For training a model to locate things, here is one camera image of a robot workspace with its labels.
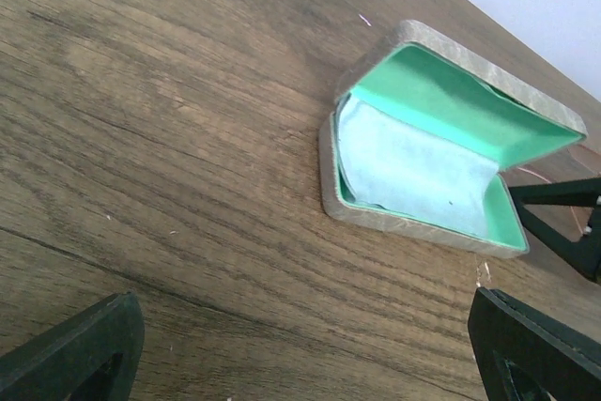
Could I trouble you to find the grey glasses case green inside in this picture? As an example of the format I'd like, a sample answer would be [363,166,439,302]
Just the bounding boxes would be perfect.
[318,20,588,258]

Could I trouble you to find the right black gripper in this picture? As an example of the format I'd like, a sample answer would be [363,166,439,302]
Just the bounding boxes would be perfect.
[509,177,600,285]

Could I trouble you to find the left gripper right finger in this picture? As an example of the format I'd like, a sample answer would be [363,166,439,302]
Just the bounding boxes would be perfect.
[468,287,600,400]

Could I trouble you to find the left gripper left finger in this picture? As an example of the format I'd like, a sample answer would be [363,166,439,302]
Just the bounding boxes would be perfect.
[1,293,145,400]

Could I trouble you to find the small white crumb near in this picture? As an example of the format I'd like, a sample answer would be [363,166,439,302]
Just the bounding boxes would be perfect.
[358,14,372,27]

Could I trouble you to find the pink transparent sunglasses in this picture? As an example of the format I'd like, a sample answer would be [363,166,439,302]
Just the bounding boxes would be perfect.
[504,145,600,241]

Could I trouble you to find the light blue cleaning cloth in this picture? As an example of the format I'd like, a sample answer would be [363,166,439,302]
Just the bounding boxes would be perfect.
[336,96,499,238]

